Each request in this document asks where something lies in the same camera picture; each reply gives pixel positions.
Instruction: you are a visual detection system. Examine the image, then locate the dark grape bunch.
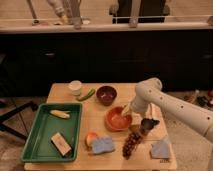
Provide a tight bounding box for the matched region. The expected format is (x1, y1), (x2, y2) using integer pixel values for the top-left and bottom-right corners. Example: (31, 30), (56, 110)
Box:
(122, 132), (142, 160)

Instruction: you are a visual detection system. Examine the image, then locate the orange bowl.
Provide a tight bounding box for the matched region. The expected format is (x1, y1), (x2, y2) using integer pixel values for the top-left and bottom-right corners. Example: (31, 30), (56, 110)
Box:
(104, 106), (132, 132)

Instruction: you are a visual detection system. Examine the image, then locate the green pepper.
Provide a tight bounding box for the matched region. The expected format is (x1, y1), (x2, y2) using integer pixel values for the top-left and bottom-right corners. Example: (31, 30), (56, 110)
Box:
(76, 89), (96, 102)

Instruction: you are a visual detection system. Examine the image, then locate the white cup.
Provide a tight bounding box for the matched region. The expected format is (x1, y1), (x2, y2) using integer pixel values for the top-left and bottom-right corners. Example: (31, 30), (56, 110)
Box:
(68, 80), (82, 96)

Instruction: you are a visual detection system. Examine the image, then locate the orange peach fruit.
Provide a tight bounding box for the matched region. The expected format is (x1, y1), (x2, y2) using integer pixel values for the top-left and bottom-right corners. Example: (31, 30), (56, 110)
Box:
(85, 132), (98, 147)

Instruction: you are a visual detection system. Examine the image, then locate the green plastic tray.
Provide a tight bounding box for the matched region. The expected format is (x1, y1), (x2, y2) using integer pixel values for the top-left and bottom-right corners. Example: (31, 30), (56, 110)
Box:
(21, 103), (82, 163)

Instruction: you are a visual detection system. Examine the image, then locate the dark maroon bowl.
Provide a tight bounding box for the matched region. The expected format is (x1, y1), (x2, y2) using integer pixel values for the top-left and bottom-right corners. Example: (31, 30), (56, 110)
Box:
(96, 86), (117, 106)

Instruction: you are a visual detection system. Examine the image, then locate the blue cloth right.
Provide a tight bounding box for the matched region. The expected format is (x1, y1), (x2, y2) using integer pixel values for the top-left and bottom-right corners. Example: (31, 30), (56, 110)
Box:
(151, 136), (171, 159)

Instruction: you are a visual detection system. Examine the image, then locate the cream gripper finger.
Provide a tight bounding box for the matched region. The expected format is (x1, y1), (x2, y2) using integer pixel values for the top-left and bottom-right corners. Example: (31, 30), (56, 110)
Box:
(121, 104), (132, 117)

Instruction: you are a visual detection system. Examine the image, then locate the metal measuring cup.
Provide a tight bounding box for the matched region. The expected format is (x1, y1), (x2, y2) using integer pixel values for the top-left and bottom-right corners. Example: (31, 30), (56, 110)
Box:
(140, 118), (160, 135)

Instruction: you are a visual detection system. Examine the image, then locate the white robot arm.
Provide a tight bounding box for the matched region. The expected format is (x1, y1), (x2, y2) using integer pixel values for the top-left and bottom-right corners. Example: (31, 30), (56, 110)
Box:
(122, 78), (213, 143)

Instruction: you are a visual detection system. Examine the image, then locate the wooden block sponge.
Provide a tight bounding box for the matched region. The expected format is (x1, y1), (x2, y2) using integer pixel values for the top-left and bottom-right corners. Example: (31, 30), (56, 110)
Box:
(51, 133), (72, 156)

